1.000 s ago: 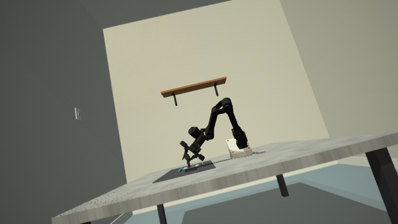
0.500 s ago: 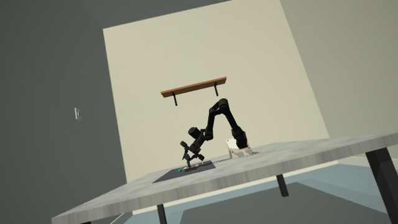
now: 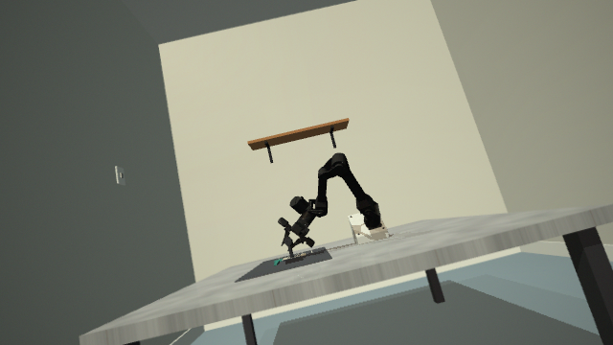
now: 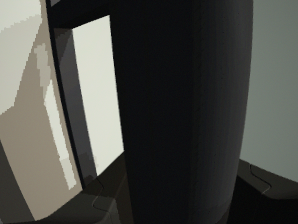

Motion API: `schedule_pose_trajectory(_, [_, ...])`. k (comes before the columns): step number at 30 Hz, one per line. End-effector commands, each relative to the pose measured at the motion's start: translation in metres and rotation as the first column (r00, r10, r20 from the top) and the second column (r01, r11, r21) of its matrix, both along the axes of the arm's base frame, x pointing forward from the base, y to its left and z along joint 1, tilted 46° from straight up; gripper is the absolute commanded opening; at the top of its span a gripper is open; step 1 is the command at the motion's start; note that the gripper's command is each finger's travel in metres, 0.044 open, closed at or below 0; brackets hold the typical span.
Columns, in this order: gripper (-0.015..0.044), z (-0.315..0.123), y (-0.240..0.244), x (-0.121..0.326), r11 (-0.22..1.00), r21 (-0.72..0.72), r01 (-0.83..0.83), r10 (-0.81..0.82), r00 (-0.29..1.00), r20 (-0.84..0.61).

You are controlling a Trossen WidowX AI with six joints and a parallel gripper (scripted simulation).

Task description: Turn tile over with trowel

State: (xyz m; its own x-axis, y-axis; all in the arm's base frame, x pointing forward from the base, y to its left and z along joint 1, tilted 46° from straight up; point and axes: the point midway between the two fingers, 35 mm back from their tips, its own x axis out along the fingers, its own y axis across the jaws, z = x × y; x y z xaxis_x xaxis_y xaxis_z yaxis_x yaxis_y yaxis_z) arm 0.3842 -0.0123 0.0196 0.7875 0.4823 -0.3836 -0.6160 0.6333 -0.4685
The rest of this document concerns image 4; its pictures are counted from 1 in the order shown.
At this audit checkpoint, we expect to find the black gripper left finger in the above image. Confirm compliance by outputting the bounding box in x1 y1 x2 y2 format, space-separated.
16 152 134 224

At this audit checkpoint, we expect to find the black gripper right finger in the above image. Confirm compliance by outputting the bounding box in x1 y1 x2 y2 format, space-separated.
226 159 298 224

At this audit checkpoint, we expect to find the dark grey rectangular mat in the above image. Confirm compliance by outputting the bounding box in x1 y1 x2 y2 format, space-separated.
0 140 35 224

